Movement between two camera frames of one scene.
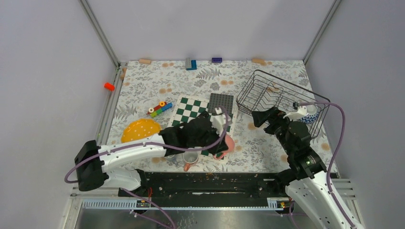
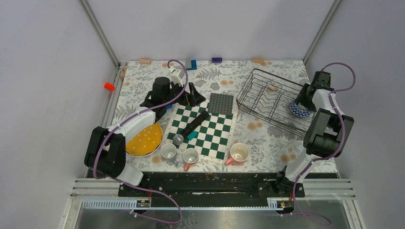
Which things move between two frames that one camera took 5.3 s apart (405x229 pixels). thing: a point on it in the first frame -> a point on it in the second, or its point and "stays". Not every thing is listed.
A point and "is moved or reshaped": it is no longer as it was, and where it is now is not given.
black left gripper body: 211,136 -> 177,89
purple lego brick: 216,59 stays
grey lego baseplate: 216,99 stays
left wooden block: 144,61 stays
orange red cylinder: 109,86 stays
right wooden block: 260,60 stays
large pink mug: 230,144 -> 239,152
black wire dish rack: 263,91 stays
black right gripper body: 278,127 -> 304,99
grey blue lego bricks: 193,65 stays
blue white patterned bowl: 312,114 is moved or reshaped
